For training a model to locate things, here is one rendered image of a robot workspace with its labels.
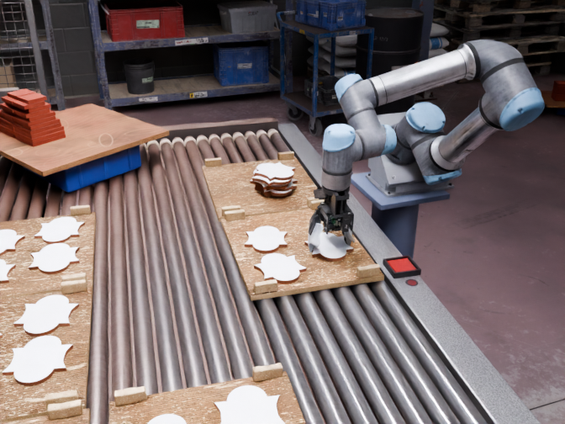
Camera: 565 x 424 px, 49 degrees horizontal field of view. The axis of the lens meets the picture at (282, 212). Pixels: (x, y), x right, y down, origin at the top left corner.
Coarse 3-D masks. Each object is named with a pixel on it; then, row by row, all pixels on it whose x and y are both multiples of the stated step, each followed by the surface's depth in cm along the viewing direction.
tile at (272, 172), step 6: (258, 168) 198; (264, 168) 198; (270, 168) 198; (276, 168) 198; (282, 168) 198; (288, 168) 198; (294, 168) 199; (258, 174) 195; (264, 174) 194; (270, 174) 194; (276, 174) 194; (282, 174) 194; (288, 174) 194; (270, 180) 191; (282, 180) 192
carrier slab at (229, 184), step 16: (272, 160) 225; (288, 160) 225; (208, 176) 212; (224, 176) 212; (240, 176) 212; (304, 176) 212; (224, 192) 201; (240, 192) 201; (256, 192) 201; (304, 192) 201; (240, 208) 190; (256, 208) 190; (272, 208) 190; (288, 208) 190; (304, 208) 191
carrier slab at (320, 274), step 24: (264, 216) 185; (288, 216) 185; (240, 240) 173; (288, 240) 173; (240, 264) 161; (312, 264) 161; (336, 264) 161; (360, 264) 161; (288, 288) 152; (312, 288) 153
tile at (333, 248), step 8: (320, 240) 170; (328, 240) 170; (336, 240) 170; (344, 240) 170; (320, 248) 166; (328, 248) 166; (336, 248) 166; (344, 248) 166; (352, 248) 166; (312, 256) 164; (320, 256) 164; (328, 256) 163; (336, 256) 163; (344, 256) 163
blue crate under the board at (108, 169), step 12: (108, 156) 211; (120, 156) 214; (132, 156) 218; (24, 168) 219; (72, 168) 201; (84, 168) 205; (96, 168) 208; (108, 168) 212; (120, 168) 216; (132, 168) 220; (48, 180) 210; (60, 180) 204; (72, 180) 203; (84, 180) 206; (96, 180) 210
